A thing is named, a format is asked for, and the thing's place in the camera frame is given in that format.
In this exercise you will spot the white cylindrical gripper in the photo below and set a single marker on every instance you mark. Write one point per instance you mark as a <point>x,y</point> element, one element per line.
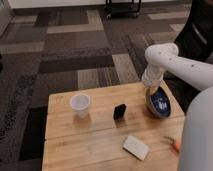
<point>152,78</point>

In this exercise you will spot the dark blue ceramic bowl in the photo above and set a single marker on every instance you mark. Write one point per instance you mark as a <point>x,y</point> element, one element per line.
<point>159,103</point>

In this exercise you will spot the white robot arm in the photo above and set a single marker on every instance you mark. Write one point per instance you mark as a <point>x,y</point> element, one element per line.
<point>196,152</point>

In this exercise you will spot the small black box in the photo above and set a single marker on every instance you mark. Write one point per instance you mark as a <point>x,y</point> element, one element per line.
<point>119,111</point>

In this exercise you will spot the orange carrot toy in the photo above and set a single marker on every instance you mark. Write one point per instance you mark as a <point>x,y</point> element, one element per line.
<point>174,143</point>

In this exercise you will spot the white rectangular sponge block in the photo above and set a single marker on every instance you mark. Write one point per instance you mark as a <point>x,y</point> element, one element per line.
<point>136,147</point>

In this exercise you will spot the wooden table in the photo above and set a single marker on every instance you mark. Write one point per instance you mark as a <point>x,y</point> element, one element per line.
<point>95,142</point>

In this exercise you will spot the black office chair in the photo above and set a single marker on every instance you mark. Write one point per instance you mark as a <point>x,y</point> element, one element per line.
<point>195,41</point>

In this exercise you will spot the white plastic cup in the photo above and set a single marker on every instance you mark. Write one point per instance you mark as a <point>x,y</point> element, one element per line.
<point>80,104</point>

